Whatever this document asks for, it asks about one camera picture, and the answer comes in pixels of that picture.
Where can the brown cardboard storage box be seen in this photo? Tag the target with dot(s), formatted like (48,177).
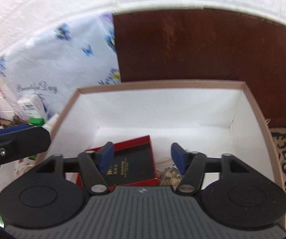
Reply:
(218,118)

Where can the white blue medicine box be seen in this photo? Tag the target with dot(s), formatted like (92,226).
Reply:
(32,107)

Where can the floral white plastic bag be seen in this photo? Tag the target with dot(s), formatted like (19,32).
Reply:
(54,63)

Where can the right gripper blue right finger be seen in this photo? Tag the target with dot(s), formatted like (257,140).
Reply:
(191,166)

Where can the red open gift box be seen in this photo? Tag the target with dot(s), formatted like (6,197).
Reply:
(133,164)

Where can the bag of nuts snack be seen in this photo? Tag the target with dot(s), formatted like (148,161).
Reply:
(170,177)

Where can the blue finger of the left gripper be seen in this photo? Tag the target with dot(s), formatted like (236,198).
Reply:
(13,129)

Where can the dark brown wooden board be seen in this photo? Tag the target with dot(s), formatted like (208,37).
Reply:
(206,44)

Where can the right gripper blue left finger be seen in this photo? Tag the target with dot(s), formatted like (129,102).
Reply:
(92,166)

